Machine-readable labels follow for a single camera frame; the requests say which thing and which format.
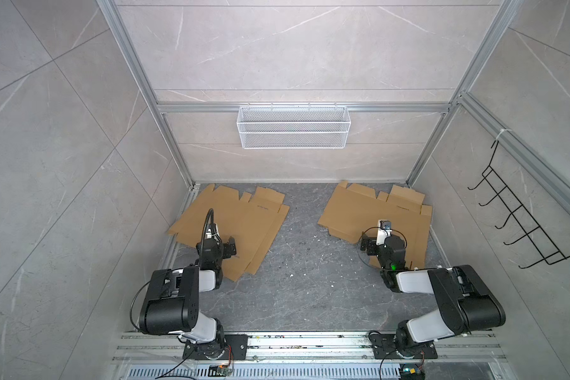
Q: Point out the black wire hook rack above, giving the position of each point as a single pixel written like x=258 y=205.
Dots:
x=532 y=231

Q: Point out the slotted grey cable duct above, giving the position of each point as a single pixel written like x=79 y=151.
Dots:
x=268 y=371

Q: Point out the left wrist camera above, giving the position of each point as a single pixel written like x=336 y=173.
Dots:
x=212 y=232

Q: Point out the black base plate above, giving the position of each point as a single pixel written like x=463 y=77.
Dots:
x=391 y=346
x=231 y=346

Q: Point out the brown cardboard box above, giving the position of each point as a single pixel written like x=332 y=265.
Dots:
x=354 y=209

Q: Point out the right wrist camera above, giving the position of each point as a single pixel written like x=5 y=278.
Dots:
x=384 y=231

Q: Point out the white wire mesh basket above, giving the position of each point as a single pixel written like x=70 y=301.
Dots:
x=293 y=127

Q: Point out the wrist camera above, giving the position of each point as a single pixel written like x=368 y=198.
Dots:
x=212 y=232
x=384 y=231

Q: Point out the left flat cardboard stack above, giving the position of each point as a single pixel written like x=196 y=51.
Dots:
x=252 y=220

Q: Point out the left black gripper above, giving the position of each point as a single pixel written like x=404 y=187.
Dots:
x=226 y=247

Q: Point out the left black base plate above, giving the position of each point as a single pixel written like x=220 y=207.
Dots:
x=231 y=346

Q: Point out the left small circuit board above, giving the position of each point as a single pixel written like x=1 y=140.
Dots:
x=220 y=371

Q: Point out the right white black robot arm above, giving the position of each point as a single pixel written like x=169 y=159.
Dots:
x=464 y=302

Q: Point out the right small circuit board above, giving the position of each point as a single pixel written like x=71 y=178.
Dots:
x=411 y=372

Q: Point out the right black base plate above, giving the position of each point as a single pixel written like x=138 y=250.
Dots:
x=391 y=346

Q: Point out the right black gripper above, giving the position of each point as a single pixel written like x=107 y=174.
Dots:
x=370 y=245

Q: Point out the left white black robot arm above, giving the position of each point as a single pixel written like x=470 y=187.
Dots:
x=172 y=305

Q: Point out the small circuit board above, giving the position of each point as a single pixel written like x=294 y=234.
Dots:
x=220 y=371
x=411 y=372

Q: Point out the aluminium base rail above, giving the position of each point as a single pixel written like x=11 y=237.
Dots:
x=310 y=347

